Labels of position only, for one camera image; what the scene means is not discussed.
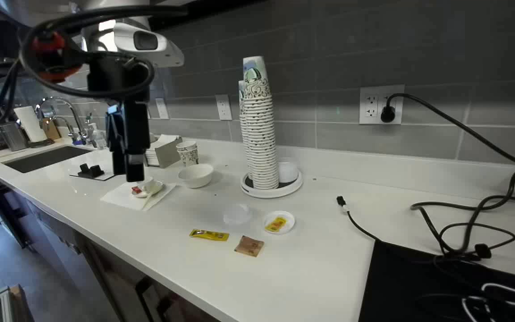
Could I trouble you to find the flat white rectangular tray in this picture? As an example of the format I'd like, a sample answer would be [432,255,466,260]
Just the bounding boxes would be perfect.
[65,156,119,183]

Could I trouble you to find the white napkin box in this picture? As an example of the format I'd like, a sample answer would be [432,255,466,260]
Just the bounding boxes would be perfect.
[144,135,182,171]

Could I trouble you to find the dark sink basin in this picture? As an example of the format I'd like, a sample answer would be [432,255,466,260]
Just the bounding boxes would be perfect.
[1,146,94,176]

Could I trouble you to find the brown sugar packet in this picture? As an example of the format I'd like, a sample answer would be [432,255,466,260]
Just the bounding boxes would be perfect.
[232,235,266,260]

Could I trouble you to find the black mat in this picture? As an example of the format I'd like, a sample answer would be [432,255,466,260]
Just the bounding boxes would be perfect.
[357,240,515,322]

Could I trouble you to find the small black object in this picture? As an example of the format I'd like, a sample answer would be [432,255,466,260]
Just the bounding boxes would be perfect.
[76,162,105,180]

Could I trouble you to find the round white tray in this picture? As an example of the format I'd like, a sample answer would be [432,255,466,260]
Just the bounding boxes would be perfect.
[237,169,305,201]

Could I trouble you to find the large white wall plate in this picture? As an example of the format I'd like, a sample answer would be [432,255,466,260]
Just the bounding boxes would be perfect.
[214,94,234,122]

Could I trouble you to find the white wall power outlet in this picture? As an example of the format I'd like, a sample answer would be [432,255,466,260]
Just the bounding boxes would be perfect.
[357,85,405,128]

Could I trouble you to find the amber soap bottle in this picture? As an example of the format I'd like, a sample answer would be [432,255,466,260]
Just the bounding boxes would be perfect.
[39,110,62,144]

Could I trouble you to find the black power cable with plug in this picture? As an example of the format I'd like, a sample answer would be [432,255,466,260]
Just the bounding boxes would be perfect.
[378,92,515,264]

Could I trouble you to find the long yellow packet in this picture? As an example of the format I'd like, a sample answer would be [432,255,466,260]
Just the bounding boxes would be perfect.
[187,228,230,244]

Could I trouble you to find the tall printed paper cup stack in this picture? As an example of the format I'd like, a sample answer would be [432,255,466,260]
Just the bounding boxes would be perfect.
[235,54,282,192]

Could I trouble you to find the small white wall plate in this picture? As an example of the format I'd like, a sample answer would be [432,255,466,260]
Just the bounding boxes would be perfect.
[153,97,169,122]

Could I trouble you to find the white cable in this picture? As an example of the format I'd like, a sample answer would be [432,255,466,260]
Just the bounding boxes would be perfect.
[459,281,515,322]

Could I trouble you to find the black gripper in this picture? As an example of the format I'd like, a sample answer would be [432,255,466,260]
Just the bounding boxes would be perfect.
[87,54,153,185]

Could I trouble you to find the red cable connector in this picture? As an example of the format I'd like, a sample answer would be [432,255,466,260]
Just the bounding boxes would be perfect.
[30,31,83,85]

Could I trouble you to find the dark lower cabinet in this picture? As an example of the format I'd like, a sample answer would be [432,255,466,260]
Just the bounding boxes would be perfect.
[0,169,223,322]

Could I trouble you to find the thin black loose cable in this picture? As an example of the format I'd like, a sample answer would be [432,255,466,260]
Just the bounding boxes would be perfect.
[334,196,384,246]

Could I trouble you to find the white board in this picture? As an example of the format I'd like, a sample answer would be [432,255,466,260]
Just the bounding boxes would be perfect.
[12,106,49,144]

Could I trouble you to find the white bowl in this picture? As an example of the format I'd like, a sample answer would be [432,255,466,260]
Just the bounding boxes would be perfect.
[176,163,216,192]

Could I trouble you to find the small yellow sachet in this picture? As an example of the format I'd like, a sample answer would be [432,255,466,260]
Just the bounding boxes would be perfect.
[264,215,289,235]

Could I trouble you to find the chrome faucet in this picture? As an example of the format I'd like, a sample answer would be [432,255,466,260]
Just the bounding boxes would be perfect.
[53,97,89,147]

